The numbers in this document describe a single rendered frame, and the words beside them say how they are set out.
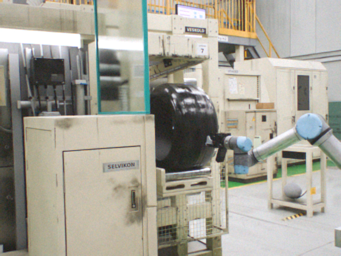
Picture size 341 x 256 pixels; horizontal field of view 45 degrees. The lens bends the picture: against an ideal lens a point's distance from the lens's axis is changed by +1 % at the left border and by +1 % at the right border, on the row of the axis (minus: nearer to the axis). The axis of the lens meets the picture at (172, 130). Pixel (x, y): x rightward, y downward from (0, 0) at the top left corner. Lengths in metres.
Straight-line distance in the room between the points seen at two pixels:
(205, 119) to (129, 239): 0.98
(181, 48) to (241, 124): 4.32
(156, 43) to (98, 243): 1.53
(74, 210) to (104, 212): 0.12
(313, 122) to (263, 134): 5.43
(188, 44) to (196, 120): 0.72
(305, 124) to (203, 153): 0.69
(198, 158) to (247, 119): 4.67
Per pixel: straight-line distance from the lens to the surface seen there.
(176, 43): 2.84
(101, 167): 1.56
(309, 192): 5.07
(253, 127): 7.19
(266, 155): 2.22
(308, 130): 1.99
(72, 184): 1.53
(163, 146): 2.81
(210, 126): 2.39
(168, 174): 2.40
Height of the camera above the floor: 1.29
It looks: 3 degrees down
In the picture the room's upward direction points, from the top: 1 degrees counter-clockwise
